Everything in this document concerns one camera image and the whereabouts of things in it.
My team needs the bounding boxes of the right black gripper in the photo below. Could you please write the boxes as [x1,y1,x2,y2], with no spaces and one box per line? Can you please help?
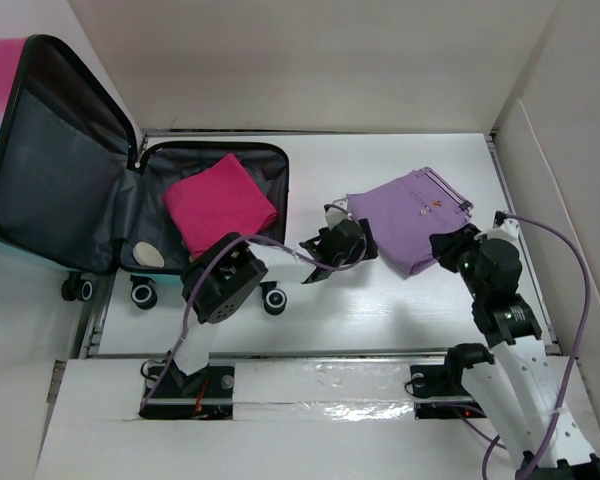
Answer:
[428,222,488,299]

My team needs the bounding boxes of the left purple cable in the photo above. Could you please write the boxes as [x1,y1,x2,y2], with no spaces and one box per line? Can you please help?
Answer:
[139,202,366,414]

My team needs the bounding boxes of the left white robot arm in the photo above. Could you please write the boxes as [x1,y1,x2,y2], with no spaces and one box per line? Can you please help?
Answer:
[141,215,378,406]

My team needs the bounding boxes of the round cream compact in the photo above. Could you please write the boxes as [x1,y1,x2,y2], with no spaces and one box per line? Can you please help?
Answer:
[132,241,165,268]

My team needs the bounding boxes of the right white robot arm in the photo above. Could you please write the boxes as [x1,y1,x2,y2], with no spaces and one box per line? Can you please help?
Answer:
[430,220,600,479]

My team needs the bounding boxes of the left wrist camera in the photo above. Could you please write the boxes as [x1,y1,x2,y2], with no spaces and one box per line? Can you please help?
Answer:
[324,201,352,230]

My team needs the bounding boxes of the pink and teal kids suitcase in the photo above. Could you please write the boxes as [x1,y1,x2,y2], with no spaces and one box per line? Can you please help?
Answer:
[0,34,289,310]

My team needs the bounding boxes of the purple trousers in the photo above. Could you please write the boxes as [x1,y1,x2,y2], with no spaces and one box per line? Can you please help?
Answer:
[347,167,474,278]

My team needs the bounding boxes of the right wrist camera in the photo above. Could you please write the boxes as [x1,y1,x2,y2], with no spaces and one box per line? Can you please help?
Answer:
[476,211,520,244]

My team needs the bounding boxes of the magenta cloth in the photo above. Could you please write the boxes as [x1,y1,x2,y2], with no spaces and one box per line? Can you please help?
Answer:
[162,153,278,258]

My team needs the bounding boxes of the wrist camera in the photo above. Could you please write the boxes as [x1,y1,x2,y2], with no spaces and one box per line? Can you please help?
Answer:
[476,211,520,244]
[324,201,352,230]

